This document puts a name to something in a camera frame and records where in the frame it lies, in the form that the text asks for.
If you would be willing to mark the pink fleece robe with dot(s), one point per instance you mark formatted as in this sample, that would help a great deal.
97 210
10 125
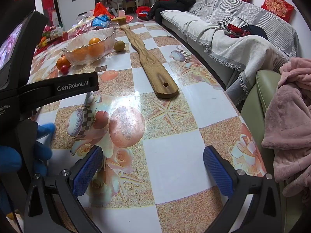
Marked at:
291 116

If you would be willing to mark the red cherry tomato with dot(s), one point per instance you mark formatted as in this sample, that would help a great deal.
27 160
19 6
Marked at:
64 69

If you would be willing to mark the dining table with chairs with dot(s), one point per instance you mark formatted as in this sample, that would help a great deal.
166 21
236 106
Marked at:
126 2

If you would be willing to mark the red garment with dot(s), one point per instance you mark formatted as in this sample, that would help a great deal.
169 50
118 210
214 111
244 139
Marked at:
233 30

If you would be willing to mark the green leather chair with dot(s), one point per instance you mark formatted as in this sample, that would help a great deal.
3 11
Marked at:
257 97

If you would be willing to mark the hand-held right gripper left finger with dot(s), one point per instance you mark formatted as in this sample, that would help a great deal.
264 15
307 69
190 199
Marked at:
90 167

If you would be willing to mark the white carton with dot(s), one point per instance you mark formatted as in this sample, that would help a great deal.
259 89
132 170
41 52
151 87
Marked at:
121 13

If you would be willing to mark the blue snack packet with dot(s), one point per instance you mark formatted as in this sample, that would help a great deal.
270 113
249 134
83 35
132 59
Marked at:
102 20

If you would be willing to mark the brown longan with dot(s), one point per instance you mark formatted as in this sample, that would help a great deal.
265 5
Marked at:
119 45

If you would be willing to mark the smooth orange fruit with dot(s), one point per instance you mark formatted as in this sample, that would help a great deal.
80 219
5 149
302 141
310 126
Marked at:
94 40
81 53

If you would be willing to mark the pile of clear plastic packets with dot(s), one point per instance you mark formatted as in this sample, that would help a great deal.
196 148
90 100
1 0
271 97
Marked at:
81 26

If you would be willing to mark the red plate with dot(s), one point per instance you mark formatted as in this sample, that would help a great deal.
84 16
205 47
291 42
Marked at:
129 17

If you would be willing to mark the black garment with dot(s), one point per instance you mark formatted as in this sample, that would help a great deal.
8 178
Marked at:
256 32

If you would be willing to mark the person's left hand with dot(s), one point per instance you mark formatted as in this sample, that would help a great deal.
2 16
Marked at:
45 128

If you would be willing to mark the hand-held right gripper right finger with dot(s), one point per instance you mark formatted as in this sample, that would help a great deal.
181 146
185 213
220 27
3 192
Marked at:
217 172

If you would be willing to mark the grey covered sofa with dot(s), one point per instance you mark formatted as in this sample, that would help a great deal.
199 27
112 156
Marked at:
230 12

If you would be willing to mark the long wooden paddle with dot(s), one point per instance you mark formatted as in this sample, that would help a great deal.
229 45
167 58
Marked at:
150 63

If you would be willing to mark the clear glass bowl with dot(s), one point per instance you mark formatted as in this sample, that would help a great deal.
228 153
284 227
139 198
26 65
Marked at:
104 41

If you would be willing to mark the red plastic bag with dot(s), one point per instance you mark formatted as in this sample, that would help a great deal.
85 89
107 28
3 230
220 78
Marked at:
100 9

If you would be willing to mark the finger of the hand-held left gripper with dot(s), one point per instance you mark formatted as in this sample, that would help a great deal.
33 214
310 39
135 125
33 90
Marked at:
73 85

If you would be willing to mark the red bags on floor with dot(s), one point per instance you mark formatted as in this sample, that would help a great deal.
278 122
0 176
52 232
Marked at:
143 11

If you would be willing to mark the red pillow with gold pattern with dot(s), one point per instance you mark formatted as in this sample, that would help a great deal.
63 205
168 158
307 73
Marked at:
277 4

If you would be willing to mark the light grey sofa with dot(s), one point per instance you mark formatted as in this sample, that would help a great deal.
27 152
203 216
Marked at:
211 65

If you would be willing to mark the mandarin orange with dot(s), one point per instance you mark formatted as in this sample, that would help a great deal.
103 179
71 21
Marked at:
63 62

